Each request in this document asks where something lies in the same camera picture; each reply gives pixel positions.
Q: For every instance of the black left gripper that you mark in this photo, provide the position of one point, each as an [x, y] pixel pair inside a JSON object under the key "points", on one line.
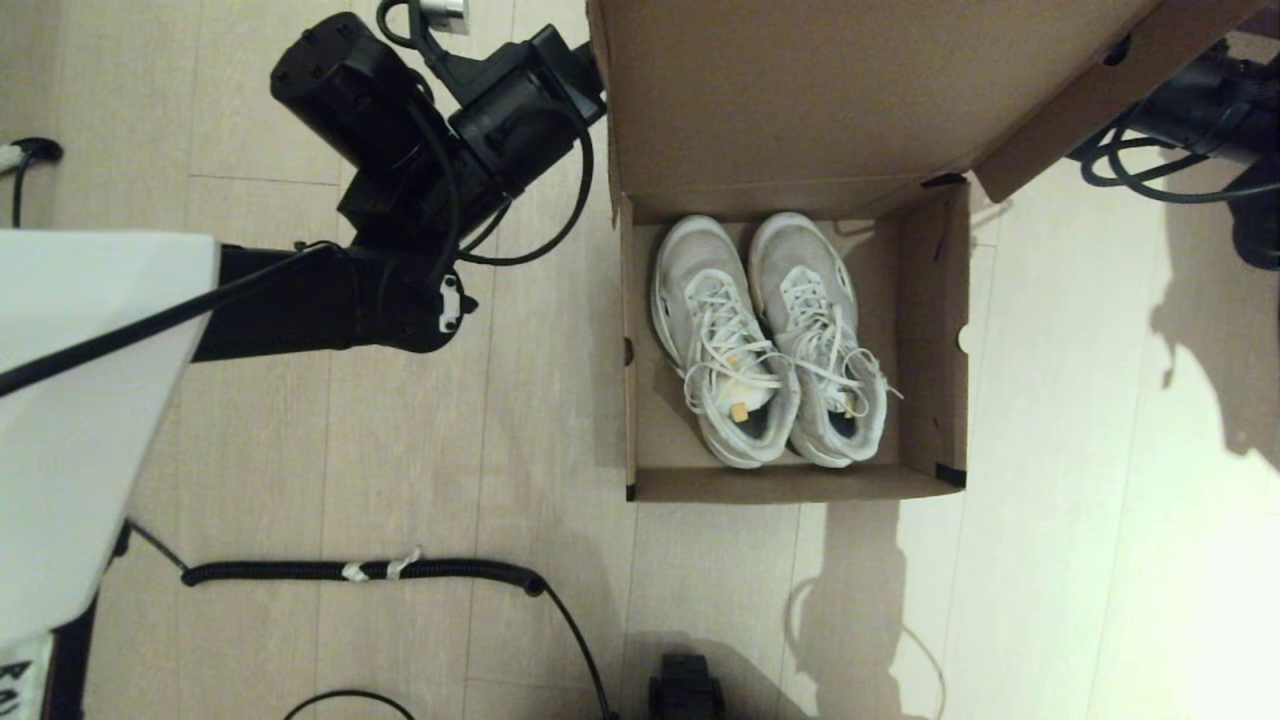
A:
{"points": [[520, 115]]}

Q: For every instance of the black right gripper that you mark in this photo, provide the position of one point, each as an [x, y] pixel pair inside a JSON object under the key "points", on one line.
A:
{"points": [[1220, 105]]}

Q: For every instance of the white handwritten tape label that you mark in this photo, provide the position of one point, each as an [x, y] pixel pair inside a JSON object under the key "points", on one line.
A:
{"points": [[15, 690]]}

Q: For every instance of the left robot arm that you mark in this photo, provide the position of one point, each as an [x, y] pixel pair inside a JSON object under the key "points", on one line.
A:
{"points": [[100, 400]]}

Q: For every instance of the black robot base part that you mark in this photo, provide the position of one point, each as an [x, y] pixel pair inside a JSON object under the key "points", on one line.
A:
{"points": [[685, 690]]}

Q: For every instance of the white tape strip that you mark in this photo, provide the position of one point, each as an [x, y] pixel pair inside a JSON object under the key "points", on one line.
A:
{"points": [[355, 572]]}

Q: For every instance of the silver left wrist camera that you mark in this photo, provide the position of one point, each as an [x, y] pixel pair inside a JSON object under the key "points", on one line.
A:
{"points": [[445, 15]]}

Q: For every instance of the white mesh sneaker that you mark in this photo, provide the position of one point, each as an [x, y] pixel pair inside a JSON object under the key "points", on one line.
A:
{"points": [[695, 255], [795, 250]]}

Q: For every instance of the brown cardboard shoe box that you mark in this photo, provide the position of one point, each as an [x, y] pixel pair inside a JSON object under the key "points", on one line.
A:
{"points": [[850, 100]]}

